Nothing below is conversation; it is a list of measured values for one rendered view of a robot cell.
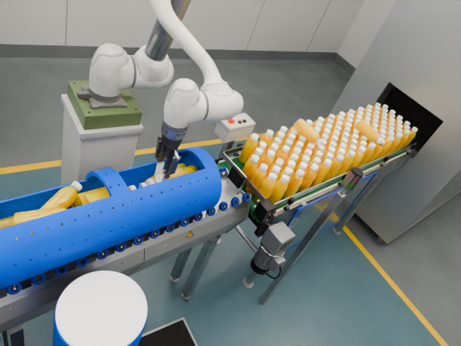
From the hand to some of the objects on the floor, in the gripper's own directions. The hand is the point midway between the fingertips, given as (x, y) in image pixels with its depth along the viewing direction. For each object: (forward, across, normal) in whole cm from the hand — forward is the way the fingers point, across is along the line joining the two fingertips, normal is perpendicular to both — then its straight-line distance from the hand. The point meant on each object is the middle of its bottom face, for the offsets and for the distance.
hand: (162, 172), depth 152 cm
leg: (+120, +8, +39) cm, 126 cm away
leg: (+119, +8, -59) cm, 133 cm away
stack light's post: (+120, +37, +84) cm, 151 cm away
